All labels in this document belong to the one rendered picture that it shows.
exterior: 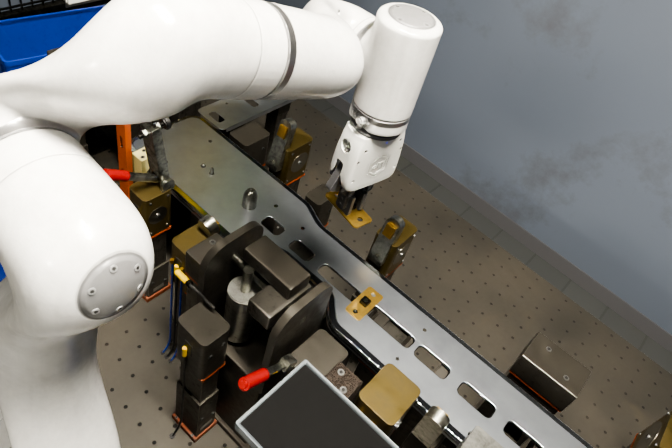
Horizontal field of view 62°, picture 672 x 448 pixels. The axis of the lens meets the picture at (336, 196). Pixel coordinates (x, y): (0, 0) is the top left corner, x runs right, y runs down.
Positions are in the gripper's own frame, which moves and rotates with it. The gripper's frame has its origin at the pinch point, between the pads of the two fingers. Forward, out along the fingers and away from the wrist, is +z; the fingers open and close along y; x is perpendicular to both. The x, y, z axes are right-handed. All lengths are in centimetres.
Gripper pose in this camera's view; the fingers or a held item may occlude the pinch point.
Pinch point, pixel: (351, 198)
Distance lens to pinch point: 90.1
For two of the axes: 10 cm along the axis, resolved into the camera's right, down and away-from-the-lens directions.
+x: -5.9, -6.5, 4.8
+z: -2.1, 7.0, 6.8
